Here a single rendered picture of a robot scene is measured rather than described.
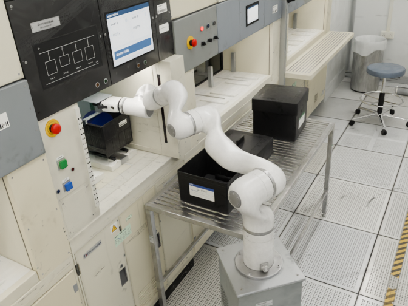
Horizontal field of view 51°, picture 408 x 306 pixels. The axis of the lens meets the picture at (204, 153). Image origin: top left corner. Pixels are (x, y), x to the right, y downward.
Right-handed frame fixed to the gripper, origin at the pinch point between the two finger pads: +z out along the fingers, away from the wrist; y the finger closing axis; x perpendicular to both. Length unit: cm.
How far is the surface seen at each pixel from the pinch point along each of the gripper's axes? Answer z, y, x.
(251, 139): -63, 50, -34
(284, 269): -110, -32, -43
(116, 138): -9.9, -2.1, -18.5
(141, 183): -31.0, -13.2, -34.1
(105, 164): -6.3, -9.9, -30.4
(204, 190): -63, -7, -33
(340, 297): -125, 37, -119
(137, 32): -30.6, -1.3, 37.0
